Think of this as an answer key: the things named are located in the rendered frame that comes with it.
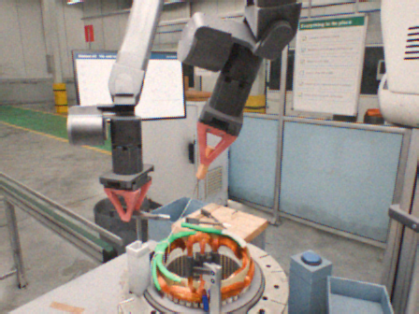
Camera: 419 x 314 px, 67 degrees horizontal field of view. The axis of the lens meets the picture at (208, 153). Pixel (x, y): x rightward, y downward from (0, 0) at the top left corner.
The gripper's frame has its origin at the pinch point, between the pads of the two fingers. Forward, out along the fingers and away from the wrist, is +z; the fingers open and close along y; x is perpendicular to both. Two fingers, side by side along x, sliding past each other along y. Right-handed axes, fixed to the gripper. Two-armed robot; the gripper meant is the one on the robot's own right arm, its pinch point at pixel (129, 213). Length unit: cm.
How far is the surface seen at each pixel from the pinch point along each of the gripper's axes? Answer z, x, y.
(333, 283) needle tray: 14.0, 40.9, -10.3
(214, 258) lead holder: -2.2, 21.0, 12.5
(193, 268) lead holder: -1.0, 18.3, 14.2
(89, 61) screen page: -29, -63, -76
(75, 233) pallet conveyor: 47, -63, -57
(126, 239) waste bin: 85, -73, -116
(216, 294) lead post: 2.8, 21.9, 13.9
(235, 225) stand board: 13.2, 16.6, -26.7
